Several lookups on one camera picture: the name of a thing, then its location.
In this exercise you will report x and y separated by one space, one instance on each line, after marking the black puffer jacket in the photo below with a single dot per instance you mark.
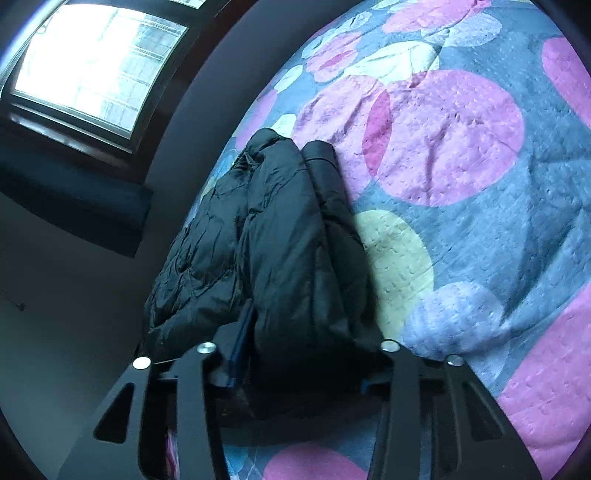
263 240

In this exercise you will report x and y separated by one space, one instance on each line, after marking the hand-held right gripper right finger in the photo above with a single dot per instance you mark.
406 369

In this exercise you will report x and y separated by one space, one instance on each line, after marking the blue curtain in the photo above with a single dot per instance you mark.
69 203

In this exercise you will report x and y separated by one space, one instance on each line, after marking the window with brown frame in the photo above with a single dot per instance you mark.
87 60

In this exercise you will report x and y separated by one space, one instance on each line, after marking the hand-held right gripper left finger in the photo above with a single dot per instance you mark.
240 341

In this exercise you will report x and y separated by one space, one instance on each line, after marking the dotted bed quilt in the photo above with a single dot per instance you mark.
461 184

